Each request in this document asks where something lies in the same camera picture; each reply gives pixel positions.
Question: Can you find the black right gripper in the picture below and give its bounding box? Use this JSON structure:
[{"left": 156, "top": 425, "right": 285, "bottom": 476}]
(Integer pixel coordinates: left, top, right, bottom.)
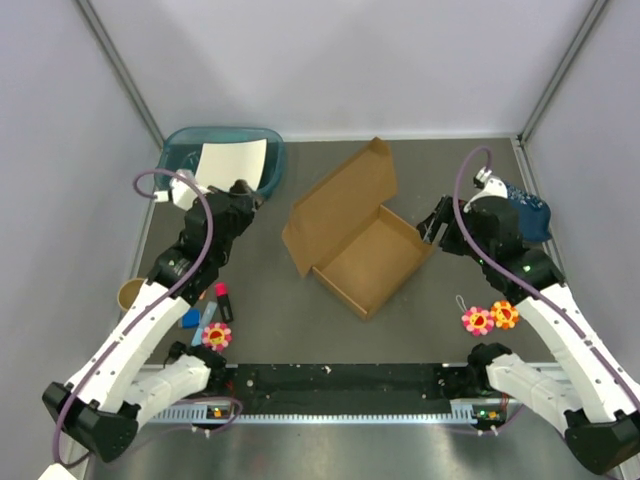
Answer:
[{"left": 416, "top": 195, "right": 492, "bottom": 266}]

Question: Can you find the brown cardboard box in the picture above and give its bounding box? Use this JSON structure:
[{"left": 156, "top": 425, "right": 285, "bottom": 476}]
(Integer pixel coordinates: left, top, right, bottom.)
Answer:
[{"left": 282, "top": 137, "right": 434, "bottom": 320}]

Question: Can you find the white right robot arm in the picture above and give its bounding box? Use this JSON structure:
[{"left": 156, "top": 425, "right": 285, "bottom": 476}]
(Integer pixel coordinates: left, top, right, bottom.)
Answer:
[{"left": 416, "top": 167, "right": 639, "bottom": 476}]

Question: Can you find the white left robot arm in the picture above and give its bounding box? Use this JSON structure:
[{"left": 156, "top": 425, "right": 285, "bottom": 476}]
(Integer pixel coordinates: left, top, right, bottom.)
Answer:
[{"left": 42, "top": 179, "right": 263, "bottom": 463}]

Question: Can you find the white paper sheet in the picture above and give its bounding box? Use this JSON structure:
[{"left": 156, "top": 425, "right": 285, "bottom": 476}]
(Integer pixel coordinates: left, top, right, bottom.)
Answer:
[{"left": 195, "top": 139, "right": 267, "bottom": 191}]

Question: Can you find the teal plastic tub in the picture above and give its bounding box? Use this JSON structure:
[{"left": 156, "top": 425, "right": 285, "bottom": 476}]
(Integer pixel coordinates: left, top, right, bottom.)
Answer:
[{"left": 158, "top": 126, "right": 287, "bottom": 198}]

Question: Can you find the pink and black marker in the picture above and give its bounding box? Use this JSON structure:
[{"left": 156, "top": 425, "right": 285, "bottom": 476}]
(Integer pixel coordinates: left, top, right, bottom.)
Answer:
[{"left": 214, "top": 282, "right": 234, "bottom": 323}]

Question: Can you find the blue leaf-shaped dish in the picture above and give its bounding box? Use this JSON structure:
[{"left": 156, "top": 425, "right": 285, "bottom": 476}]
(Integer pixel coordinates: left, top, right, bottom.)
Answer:
[{"left": 505, "top": 182, "right": 552, "bottom": 244}]

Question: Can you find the pink flower toy right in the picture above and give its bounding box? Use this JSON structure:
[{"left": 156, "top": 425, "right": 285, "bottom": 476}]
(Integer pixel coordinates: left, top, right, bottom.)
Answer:
[{"left": 461, "top": 307, "right": 495, "bottom": 336}]

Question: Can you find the pink flower toy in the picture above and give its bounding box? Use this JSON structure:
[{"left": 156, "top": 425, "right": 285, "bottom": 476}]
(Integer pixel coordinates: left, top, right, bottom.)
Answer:
[
  {"left": 201, "top": 322, "right": 232, "bottom": 352},
  {"left": 461, "top": 307, "right": 495, "bottom": 336}
]

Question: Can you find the orange flower toy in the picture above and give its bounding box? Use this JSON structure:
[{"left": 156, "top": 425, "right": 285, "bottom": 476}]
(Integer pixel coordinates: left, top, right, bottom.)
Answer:
[{"left": 490, "top": 300, "right": 520, "bottom": 330}]

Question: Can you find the small white-blue object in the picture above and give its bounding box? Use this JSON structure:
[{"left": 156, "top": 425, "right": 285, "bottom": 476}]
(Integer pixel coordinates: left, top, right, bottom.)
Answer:
[{"left": 179, "top": 309, "right": 201, "bottom": 329}]

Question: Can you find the pink flower toy left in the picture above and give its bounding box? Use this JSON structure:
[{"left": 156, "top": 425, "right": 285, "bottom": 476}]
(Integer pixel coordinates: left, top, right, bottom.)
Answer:
[{"left": 201, "top": 322, "right": 232, "bottom": 352}]

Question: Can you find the beige ceramic mug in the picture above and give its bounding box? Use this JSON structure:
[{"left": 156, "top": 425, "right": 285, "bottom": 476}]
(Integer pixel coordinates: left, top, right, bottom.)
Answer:
[{"left": 117, "top": 278, "right": 145, "bottom": 312}]

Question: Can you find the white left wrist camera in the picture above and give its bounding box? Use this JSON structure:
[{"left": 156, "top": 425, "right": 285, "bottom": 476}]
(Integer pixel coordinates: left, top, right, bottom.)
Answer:
[{"left": 153, "top": 169, "right": 209, "bottom": 211}]

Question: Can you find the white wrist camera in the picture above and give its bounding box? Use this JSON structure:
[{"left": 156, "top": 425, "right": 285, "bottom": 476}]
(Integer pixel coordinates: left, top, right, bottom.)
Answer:
[
  {"left": 153, "top": 169, "right": 209, "bottom": 211},
  {"left": 463, "top": 166, "right": 508, "bottom": 213}
]

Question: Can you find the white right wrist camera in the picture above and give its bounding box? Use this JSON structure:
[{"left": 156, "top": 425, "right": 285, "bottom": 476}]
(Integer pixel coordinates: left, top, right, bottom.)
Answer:
[{"left": 463, "top": 166, "right": 508, "bottom": 213}]

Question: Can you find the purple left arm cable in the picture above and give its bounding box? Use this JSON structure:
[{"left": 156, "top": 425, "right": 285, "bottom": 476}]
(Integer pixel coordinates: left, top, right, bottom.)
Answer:
[{"left": 52, "top": 170, "right": 246, "bottom": 469}]

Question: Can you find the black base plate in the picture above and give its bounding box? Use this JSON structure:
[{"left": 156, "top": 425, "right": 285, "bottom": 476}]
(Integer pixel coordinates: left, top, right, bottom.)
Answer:
[{"left": 210, "top": 363, "right": 478, "bottom": 414}]

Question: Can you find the grey slotted cable duct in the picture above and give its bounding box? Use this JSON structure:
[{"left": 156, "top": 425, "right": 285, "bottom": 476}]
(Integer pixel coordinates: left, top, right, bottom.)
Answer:
[{"left": 149, "top": 403, "right": 507, "bottom": 427}]

